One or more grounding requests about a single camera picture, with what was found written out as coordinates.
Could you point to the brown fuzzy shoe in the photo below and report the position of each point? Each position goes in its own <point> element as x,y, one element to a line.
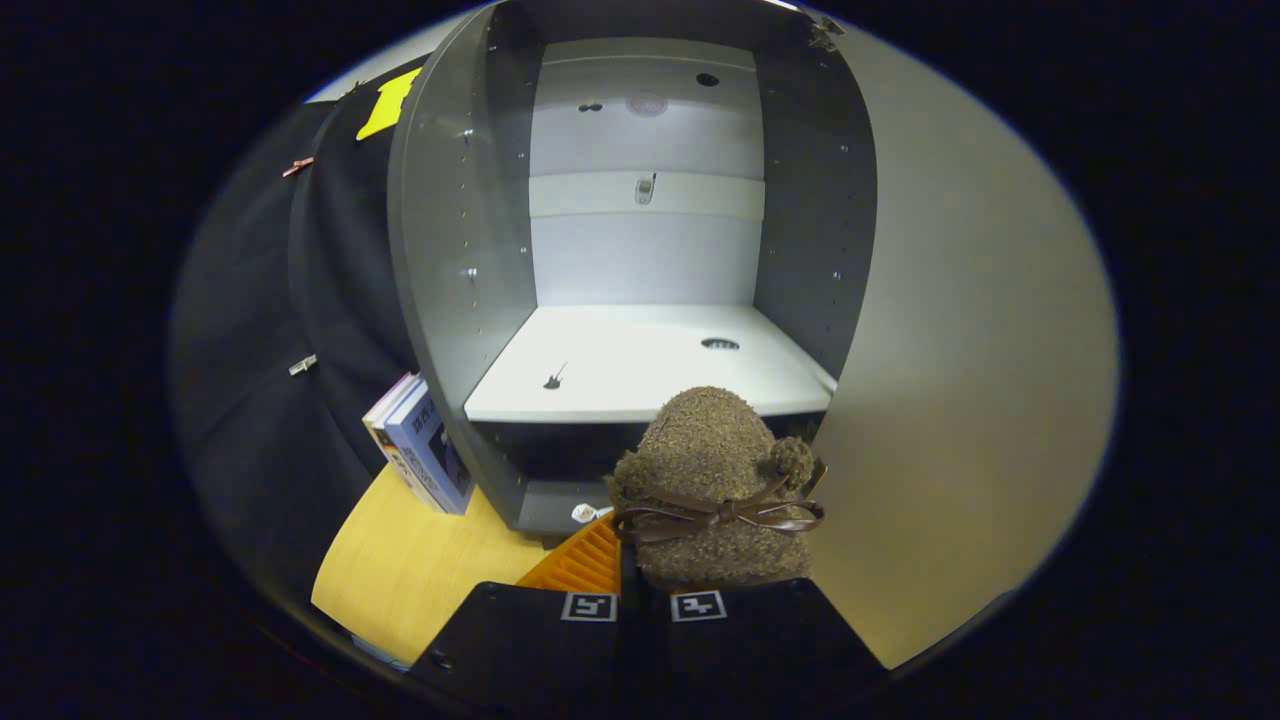
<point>710,450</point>

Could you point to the red cloth clip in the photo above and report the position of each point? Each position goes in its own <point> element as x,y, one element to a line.
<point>297,166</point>

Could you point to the black backdrop cloth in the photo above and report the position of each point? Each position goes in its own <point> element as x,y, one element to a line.
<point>250,420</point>

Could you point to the blue cover book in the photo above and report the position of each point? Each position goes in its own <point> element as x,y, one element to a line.
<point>425,455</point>

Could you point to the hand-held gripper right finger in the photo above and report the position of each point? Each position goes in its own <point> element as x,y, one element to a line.
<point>760,640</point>

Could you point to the silver cloth clip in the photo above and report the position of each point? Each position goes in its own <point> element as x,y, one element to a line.
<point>302,365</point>

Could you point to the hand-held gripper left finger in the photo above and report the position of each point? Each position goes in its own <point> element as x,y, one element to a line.
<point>530,640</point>

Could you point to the grey shoe cabinet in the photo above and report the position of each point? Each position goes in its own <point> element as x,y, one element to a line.
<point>640,360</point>

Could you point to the white cover book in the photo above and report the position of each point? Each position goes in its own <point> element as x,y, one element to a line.
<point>385,410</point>

